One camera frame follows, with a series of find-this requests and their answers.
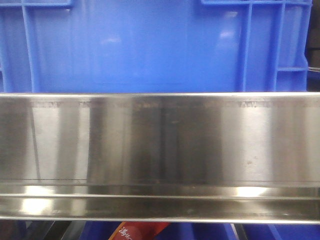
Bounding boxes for stainless steel shelf rail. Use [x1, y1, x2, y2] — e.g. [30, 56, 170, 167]
[0, 92, 320, 224]

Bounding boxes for large blue plastic crate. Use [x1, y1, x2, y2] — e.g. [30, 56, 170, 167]
[0, 0, 313, 93]

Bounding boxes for lower blue plastic crate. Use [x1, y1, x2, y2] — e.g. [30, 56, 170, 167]
[79, 221, 320, 240]

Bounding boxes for red packet white lettering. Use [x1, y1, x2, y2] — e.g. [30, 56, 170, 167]
[109, 221, 171, 240]

